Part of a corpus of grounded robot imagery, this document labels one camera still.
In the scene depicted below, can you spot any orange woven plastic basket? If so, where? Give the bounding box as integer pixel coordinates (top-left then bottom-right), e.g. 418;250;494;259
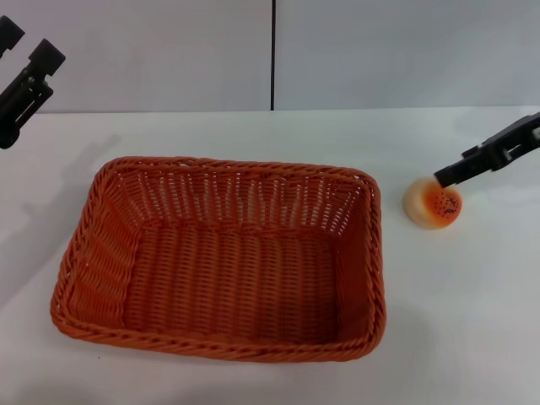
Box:
50;155;388;364

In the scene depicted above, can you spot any round bun with orange top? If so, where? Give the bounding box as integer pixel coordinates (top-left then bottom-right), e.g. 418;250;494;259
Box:
402;176;464;231

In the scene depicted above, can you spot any black vertical wall strip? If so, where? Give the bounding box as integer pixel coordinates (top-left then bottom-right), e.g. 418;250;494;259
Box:
269;0;278;111

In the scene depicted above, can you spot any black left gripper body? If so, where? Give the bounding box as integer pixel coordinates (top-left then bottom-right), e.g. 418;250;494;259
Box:
0;75;55;150

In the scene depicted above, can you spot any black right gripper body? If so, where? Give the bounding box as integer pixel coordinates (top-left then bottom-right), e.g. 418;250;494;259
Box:
462;111;540;172

